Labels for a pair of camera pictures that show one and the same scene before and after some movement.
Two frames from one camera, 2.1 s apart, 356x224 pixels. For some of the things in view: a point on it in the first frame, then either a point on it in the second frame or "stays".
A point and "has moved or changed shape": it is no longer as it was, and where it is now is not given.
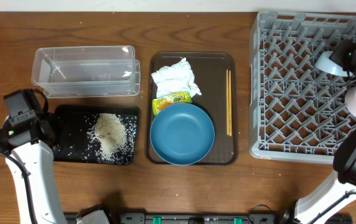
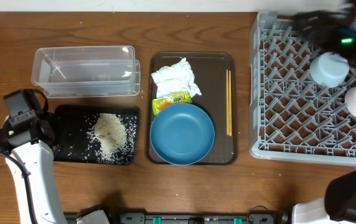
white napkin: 177,78 stays
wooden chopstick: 230,104 stays
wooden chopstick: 227,102 stays
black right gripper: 343,51 -> 312,23
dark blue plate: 182,134 stays
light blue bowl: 327,65 has moved or changed shape
